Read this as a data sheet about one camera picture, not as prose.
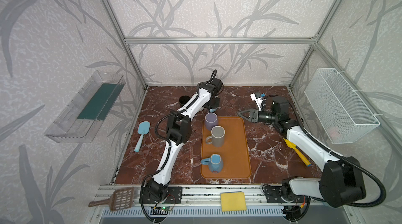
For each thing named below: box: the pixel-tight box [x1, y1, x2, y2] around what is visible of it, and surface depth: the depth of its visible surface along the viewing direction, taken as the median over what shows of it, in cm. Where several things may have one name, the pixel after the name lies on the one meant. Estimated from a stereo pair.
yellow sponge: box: [219, 191, 247, 212], surface depth 72 cm
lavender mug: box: [204, 112, 219, 131], surface depth 93 cm
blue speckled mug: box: [200, 153, 224, 174], surface depth 78 cm
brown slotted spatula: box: [88, 186, 135, 211], surface depth 74 cm
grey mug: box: [205, 125, 226, 148], surface depth 86 cm
